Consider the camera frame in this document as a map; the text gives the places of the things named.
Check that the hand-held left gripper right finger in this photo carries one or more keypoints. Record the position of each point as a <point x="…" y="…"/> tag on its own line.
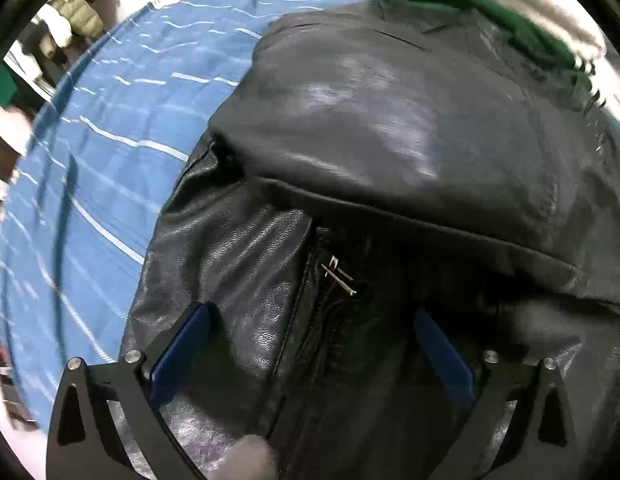
<point x="442" y="347"/>

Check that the black leather jacket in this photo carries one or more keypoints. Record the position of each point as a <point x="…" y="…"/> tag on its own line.
<point x="390" y="240"/>

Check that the blue striped bed sheet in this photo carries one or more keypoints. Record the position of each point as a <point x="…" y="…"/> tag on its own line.
<point x="115" y="160"/>

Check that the olive puffer jacket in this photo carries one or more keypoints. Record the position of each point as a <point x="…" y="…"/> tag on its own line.
<point x="82" y="12"/>

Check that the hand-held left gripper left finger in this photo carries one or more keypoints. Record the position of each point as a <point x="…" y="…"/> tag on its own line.
<point x="182" y="342"/>

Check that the green garment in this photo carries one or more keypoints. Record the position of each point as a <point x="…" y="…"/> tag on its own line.
<point x="470" y="5"/>

